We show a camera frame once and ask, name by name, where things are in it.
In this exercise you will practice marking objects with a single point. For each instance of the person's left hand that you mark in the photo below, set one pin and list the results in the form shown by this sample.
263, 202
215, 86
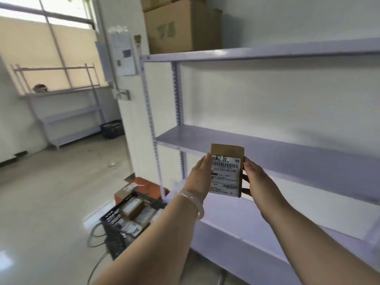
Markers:
197, 178

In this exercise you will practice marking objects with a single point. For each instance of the person's right hand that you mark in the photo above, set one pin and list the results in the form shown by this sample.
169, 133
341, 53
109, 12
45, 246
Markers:
261, 184

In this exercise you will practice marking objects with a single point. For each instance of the person's right thumb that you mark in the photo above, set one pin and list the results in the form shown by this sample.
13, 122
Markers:
248, 164

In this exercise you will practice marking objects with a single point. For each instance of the person's left thumb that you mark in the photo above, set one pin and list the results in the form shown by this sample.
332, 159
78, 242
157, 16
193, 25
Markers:
208, 164

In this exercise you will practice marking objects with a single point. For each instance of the small labelled cardboard box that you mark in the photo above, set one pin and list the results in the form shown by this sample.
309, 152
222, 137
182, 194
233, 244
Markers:
227, 172

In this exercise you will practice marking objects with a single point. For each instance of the person's right forearm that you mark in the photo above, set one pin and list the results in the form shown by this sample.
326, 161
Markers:
305, 243

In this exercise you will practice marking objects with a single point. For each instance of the person's left forearm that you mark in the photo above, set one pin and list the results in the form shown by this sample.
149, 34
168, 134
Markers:
154, 246

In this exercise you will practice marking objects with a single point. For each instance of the large white metal shelving rack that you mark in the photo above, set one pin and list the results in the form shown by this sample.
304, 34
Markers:
267, 151

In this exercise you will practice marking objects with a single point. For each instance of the white jade bangle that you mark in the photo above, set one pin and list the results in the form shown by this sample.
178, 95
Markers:
196, 203

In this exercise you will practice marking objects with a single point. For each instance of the orange cardboard box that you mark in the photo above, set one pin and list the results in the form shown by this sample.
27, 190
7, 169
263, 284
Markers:
148, 186

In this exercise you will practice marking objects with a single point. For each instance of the brown box with white label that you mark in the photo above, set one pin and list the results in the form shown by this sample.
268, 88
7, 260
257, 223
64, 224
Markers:
132, 228
145, 216
132, 207

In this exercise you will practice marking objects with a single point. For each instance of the dark plastic crate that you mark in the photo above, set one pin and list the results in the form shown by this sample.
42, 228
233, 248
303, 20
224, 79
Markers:
112, 129

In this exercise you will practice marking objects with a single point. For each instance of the black plastic crate with boxes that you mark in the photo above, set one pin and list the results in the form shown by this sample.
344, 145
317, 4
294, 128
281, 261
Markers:
114, 231

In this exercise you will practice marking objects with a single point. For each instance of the white paper sheets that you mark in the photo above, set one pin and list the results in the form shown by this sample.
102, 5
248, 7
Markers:
123, 53

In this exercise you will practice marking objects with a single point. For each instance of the large brown cardboard carton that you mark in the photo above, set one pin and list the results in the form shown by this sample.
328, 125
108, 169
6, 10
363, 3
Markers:
181, 26

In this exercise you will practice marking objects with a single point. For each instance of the small white metal shelving rack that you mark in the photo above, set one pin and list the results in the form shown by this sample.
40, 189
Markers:
68, 115

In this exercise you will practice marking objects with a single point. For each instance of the small brown cardboard carton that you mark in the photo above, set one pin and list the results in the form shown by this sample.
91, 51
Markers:
154, 2

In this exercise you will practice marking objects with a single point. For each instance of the grey-brown bundle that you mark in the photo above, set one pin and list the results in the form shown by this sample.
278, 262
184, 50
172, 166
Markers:
40, 88

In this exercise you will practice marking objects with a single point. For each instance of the small black floor object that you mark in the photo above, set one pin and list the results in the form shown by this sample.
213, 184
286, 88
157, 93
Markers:
20, 154

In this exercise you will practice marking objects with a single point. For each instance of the window with metal frame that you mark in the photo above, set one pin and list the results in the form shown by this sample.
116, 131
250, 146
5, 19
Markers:
53, 41

